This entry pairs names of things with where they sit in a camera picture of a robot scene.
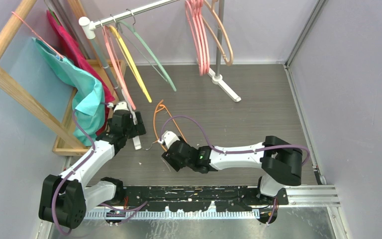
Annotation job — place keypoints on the white garment rack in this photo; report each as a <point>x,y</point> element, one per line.
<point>89,27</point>

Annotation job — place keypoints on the green plastic hanger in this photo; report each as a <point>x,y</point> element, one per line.
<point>145,51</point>

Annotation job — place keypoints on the beige plastic hanger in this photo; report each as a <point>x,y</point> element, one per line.
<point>216,9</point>

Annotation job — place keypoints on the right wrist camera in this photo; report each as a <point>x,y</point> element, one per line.
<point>167,139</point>

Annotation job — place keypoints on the thin pink wire hanger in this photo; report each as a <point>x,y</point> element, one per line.
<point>116,64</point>

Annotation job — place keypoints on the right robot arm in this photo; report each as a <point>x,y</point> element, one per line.
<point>281,161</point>

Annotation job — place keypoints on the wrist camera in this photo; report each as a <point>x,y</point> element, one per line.
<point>121,106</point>
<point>167,139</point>

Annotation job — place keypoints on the pink plastic hanger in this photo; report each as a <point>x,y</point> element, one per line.
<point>205,42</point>
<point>196,14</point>
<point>190,15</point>

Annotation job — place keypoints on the yellow plastic hanger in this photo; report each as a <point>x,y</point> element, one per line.
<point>130,61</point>

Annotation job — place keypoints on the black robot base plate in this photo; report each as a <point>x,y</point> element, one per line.
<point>194,202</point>

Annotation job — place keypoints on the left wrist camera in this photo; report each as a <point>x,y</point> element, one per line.
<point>121,106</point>

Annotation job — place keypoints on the wooden drying rack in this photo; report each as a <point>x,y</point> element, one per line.
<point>65,144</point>

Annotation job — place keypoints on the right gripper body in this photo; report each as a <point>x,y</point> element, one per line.
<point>175,163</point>

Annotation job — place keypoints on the pink red cloth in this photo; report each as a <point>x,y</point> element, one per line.
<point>72,52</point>

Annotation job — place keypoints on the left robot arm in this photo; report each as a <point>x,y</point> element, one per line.
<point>66,198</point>

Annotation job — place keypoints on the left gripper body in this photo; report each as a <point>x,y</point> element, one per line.
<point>109,121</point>

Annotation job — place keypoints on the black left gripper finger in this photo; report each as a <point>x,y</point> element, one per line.
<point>131,128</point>
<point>140,122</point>

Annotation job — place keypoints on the teal cloth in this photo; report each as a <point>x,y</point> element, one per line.
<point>87,102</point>

